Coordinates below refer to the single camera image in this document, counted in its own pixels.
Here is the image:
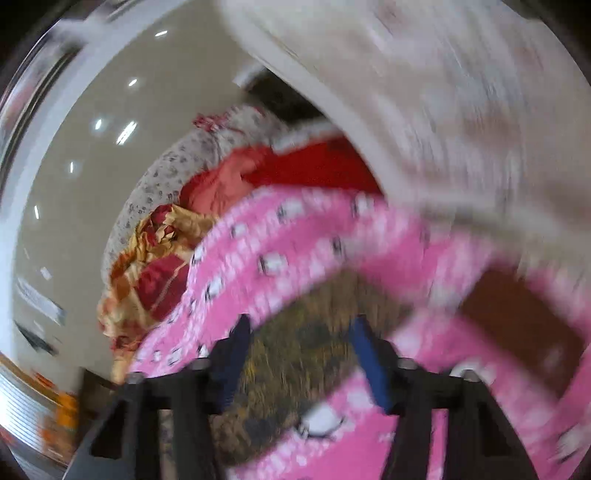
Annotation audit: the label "yellow red patterned cloth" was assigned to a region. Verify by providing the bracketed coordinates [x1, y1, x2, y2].
[97, 203, 218, 361]

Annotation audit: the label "white wall poster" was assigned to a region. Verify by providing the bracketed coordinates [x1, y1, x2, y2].
[16, 277, 68, 326]

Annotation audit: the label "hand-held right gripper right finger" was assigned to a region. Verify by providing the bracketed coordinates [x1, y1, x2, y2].
[348, 315, 541, 480]

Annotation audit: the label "orange items on cabinet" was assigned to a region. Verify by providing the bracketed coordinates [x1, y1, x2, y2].
[39, 374, 81, 455]

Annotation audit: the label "white grey floral blanket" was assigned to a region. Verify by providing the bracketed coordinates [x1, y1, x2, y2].
[104, 104, 278, 278]

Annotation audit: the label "pink penguin print blanket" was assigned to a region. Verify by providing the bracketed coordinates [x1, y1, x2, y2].
[124, 187, 591, 480]

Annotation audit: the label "cream white cloth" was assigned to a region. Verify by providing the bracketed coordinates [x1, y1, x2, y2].
[221, 0, 591, 250]

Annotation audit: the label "black wall fixture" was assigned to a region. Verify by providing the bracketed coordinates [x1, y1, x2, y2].
[16, 323, 63, 357]

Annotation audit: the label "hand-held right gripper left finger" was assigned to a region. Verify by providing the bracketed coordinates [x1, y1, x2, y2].
[62, 313, 254, 480]

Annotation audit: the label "brown olive fuzzy garment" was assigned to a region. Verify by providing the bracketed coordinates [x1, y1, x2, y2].
[217, 270, 416, 469]

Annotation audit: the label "plain brown cloth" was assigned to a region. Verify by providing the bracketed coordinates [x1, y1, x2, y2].
[459, 265, 585, 400]

